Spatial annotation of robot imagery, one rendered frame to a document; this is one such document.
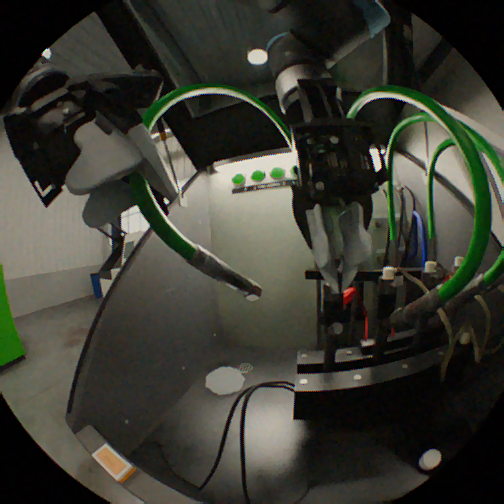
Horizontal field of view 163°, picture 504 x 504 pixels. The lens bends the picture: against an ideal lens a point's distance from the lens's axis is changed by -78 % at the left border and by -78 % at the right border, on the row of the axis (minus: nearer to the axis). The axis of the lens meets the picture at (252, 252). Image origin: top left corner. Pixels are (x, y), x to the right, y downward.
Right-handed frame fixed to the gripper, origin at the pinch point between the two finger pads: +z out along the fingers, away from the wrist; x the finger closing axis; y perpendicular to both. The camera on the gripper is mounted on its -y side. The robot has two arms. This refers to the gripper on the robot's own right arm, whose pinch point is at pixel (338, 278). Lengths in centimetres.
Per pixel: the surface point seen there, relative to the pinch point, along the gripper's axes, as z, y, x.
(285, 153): -29.3, -27.8, -4.6
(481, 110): -336, -213, 632
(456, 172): -16.8, -9.1, 35.2
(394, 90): -17.6, 8.1, 7.3
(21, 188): -231, 26, -642
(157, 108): -16.8, 11.2, -13.4
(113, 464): 16.7, 21.2, -21.3
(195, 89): -21.8, 7.6, -12.0
